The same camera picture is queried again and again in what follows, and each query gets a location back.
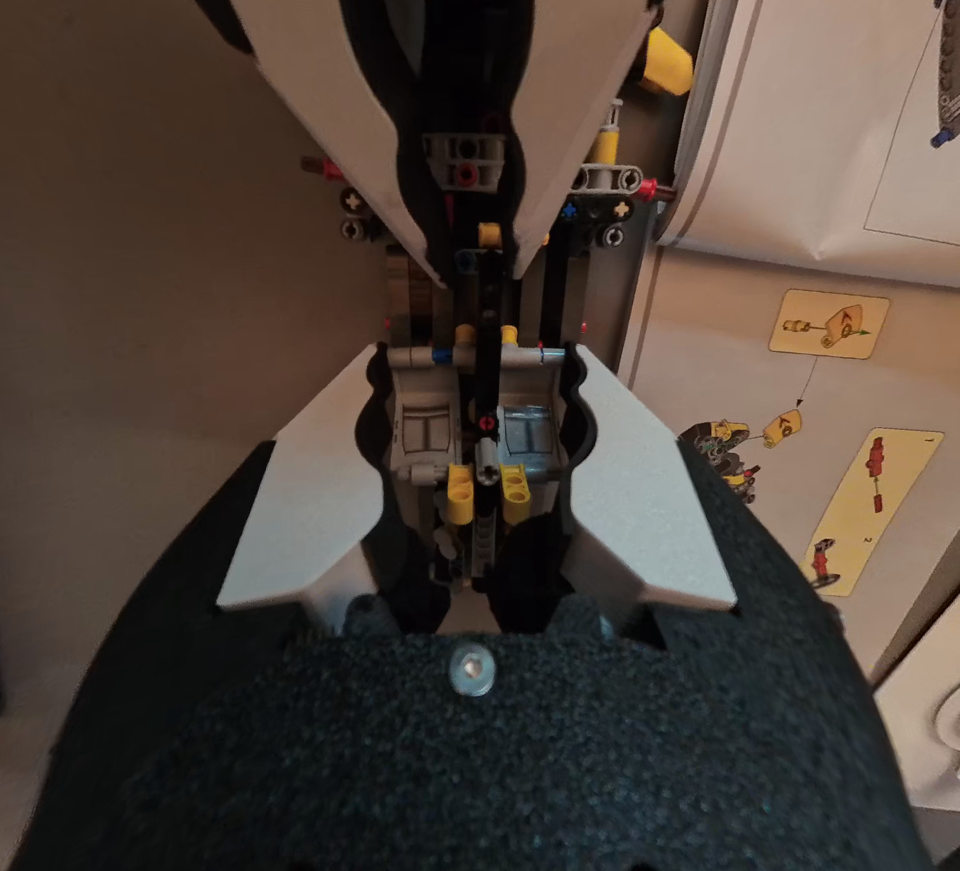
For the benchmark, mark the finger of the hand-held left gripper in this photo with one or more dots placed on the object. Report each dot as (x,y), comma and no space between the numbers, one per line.
(592,23)
(300,23)

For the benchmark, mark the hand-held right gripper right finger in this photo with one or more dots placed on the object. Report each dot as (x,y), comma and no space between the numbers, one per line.
(637,511)

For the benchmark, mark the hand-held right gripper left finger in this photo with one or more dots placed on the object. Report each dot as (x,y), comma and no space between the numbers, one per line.
(315,511)

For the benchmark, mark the grey lego panel piece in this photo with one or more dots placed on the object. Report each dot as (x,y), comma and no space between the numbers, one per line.
(424,428)

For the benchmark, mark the lego car chassis model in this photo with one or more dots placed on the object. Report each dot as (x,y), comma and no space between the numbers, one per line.
(480,301)

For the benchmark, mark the open lego instruction booklet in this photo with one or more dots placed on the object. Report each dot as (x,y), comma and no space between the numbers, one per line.
(787,98)

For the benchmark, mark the white monitor stand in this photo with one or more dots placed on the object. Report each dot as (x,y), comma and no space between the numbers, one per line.
(922,736)

